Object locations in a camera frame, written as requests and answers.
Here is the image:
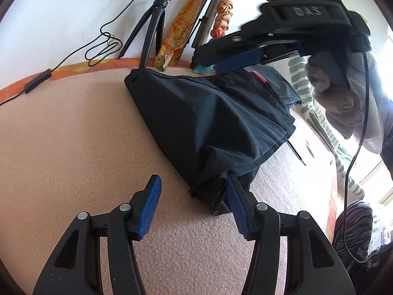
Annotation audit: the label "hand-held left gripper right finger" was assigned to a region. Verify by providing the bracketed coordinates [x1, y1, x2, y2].
[225, 175, 357, 295]

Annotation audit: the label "black pants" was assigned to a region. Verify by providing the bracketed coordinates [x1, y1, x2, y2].
[124, 68, 297, 216]

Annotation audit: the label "folded grey tripod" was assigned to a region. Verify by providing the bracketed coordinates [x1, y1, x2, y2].
[190, 0, 231, 50]

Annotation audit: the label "black cable with inline switch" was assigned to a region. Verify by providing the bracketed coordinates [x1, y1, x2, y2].
[0, 0, 160, 105]

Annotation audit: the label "orange patterned scarf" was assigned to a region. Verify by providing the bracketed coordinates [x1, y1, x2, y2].
[154, 0, 212, 71]

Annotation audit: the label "folded dark grey pants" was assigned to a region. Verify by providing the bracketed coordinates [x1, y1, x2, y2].
[250, 66, 312, 111]

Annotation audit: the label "black drawstring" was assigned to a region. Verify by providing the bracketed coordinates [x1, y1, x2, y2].
[287, 140, 307, 166]

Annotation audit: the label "teal cloth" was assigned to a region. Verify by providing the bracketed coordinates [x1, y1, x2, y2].
[193, 63, 217, 74]

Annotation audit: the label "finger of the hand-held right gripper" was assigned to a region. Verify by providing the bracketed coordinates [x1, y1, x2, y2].
[213, 44, 303, 75]
[190, 17, 297, 68]

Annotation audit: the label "person's right hand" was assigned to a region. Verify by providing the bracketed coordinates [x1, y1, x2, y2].
[306, 51, 366, 140]

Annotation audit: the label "braided colourful scarf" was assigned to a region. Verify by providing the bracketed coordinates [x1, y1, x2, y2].
[210, 0, 237, 39]

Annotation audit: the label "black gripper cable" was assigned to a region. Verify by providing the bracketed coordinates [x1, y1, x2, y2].
[343, 51, 370, 263]

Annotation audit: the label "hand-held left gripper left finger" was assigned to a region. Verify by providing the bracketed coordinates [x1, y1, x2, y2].
[32, 175, 162, 295]

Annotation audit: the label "green striped white pillow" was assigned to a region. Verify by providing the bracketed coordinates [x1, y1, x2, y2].
[287, 55, 367, 200]

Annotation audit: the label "person's right forearm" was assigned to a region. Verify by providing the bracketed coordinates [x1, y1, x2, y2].
[350, 49, 393, 156]

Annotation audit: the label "zebra print garment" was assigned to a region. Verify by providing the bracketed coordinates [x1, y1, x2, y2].
[332, 200, 393, 295]

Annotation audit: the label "black mini tripod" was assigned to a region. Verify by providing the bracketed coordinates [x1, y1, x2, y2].
[118, 0, 182, 70]

